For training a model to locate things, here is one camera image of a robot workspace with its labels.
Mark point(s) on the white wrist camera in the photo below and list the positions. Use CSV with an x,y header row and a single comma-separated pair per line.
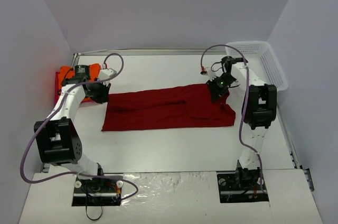
x,y
208,72
105,75

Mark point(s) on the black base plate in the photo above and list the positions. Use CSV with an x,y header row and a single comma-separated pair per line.
x,y
98,192
231,191

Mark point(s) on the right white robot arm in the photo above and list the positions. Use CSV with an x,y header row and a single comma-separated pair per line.
x,y
257,113

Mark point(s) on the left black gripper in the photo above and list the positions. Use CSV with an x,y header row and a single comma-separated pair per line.
x,y
101,94

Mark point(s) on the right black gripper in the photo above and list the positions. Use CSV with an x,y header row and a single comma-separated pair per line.
x,y
218,93

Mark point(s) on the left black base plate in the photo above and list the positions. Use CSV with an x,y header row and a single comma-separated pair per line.
x,y
98,192

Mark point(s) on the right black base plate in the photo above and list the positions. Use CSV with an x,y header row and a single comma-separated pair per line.
x,y
231,191

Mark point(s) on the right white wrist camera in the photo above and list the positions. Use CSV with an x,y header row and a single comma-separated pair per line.
x,y
208,72

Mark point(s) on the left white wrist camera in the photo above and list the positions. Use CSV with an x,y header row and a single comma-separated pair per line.
x,y
105,75

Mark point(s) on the dark red t-shirt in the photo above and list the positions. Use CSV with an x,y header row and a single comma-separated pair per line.
x,y
188,106

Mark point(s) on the folded orange t-shirt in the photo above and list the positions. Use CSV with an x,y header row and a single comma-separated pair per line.
x,y
67,72

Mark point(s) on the white plastic basket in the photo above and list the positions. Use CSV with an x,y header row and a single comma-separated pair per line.
x,y
263,61

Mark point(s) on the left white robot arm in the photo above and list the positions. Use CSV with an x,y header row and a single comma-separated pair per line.
x,y
57,140

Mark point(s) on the aluminium table frame rail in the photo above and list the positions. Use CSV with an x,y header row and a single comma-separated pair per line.
x,y
144,51

